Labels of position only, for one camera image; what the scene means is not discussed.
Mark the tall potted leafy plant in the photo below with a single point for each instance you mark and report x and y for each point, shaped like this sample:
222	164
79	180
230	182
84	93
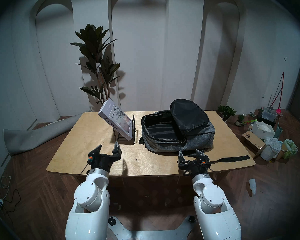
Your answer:
92	42

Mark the grey black backpack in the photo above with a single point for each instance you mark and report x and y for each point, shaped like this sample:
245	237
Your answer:
165	142

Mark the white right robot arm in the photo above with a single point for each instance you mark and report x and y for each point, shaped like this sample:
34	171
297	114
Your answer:
212	202

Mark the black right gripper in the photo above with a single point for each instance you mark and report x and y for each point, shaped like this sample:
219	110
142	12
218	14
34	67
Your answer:
195	167

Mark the white bagged waste bin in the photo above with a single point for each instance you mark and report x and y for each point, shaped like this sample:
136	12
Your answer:
271	148

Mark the brown cardboard box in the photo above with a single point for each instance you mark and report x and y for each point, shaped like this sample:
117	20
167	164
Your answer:
252	139

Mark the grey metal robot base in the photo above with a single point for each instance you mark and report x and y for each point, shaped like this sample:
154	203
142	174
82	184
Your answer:
150	233

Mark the tiny plant in white pot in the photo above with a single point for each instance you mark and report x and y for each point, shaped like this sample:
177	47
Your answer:
239	120

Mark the brown bucket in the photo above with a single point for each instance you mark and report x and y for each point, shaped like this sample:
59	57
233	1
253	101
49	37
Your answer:
282	152

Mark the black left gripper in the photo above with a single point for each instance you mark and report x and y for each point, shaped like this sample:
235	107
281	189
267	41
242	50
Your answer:
102	162

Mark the teal cup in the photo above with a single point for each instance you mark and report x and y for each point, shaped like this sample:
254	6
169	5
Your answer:
278	133

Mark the small bushy potted plant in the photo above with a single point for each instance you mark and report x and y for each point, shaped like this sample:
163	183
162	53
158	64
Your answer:
226	110

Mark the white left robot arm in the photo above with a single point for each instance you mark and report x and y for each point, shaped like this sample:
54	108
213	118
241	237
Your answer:
90	197

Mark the clear plastic container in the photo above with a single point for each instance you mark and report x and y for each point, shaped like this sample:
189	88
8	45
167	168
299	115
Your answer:
268	114

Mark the black storage box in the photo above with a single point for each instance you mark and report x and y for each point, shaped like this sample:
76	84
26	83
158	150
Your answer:
261	118

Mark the white Discontent book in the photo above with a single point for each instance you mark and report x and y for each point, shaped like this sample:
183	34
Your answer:
115	117

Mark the white plastic bottle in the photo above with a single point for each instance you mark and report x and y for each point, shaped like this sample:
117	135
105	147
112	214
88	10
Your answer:
252	185

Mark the white open box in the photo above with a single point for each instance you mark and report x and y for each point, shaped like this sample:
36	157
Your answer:
262	132

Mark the black base knob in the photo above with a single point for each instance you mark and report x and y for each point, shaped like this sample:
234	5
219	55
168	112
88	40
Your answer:
112	221
192	219

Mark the rolled grey carpet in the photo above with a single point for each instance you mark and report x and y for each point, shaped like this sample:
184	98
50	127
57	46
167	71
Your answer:
27	138

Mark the green yellow toy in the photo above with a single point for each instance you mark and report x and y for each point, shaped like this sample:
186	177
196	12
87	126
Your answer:
250	121

